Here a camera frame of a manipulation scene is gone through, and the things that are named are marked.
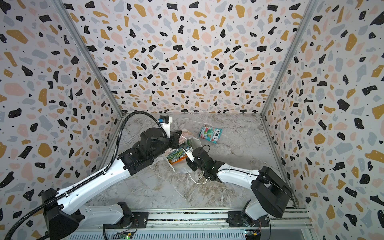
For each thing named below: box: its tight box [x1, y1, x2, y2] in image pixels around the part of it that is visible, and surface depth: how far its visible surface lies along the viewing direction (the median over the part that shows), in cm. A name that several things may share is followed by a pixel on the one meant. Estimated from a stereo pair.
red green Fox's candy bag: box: [198, 124, 223, 144], surface depth 108 cm
